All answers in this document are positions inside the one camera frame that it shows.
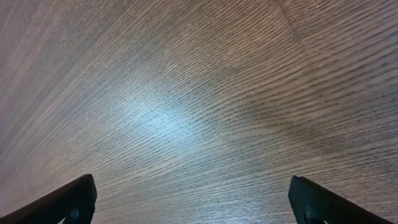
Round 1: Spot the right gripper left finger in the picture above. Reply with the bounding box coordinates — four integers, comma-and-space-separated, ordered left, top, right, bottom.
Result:
1, 174, 97, 224

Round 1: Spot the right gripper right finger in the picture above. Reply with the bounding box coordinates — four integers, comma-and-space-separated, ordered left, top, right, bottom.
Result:
288, 176, 392, 224

